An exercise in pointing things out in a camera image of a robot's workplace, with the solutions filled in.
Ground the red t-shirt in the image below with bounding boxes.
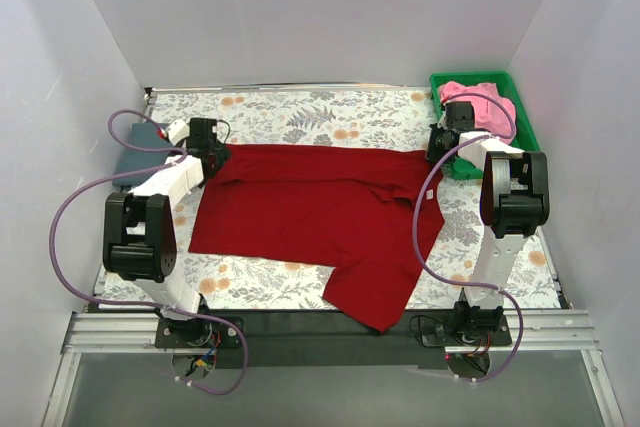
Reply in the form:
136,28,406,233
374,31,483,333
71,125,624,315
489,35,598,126
189,145,444,332

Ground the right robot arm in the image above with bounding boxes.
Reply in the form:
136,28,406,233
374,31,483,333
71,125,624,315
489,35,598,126
421,94,550,346

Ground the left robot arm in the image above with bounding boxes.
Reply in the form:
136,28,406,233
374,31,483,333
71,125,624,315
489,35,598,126
103,117,230,347

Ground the pink t-shirt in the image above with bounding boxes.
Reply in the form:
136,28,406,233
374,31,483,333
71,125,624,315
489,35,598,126
438,81,516,144

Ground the folded blue-grey t-shirt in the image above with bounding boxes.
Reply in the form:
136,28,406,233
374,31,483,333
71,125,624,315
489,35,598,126
112,122,181,188

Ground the floral patterned table mat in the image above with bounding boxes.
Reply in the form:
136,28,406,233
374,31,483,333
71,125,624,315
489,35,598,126
95,89,560,311

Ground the green plastic bin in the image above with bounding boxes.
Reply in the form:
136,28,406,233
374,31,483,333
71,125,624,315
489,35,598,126
429,71,539,180

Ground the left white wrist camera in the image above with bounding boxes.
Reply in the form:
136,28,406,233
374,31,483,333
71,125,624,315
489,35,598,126
157,119,190,145

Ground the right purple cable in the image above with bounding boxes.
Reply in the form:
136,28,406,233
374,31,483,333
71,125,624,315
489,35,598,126
412,91,525,386

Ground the purple cable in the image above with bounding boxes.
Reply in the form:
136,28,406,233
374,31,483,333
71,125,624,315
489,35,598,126
48,109,250,396
412,91,525,386

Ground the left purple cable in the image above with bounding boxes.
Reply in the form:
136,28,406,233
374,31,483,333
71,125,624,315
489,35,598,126
48,109,250,396

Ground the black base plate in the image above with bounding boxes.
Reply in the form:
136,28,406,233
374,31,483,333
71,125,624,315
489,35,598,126
155,308,517,369

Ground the aluminium frame rail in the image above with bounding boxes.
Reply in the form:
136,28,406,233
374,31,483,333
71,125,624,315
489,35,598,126
44,309,624,426

